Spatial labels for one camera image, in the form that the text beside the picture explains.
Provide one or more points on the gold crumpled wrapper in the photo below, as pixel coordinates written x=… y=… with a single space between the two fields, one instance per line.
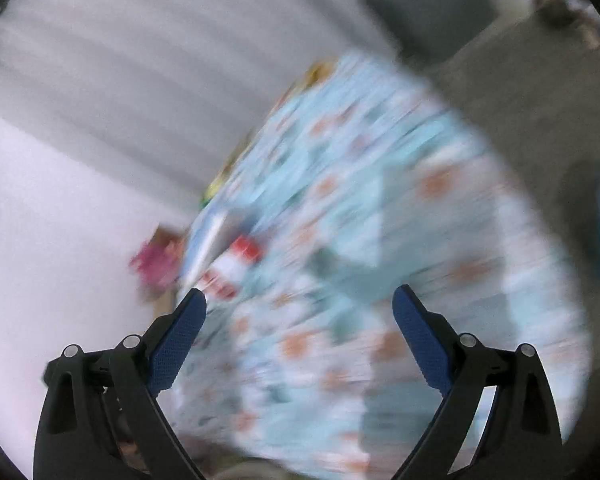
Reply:
x=318 y=72

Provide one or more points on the white curtain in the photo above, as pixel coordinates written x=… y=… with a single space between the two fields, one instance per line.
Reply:
x=157 y=93

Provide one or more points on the dark brown box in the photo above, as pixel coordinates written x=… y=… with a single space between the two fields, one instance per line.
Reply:
x=555 y=14

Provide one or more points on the blue medicine box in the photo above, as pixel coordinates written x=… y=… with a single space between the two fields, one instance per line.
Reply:
x=211 y=233

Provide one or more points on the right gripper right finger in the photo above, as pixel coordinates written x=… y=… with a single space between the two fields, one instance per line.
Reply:
x=521 y=439

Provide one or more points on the white bottle red cap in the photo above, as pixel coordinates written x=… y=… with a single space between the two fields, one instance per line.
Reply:
x=224 y=278

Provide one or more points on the floral blue tablecloth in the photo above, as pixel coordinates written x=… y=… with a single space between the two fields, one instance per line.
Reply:
x=365 y=182

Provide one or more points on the grey cabinet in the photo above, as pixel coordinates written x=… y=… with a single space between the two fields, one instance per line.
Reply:
x=433 y=30

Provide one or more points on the pink bag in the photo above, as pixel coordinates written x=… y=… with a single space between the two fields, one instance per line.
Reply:
x=158 y=263

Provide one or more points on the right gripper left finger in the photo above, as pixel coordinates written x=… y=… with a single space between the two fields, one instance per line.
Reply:
x=101 y=418

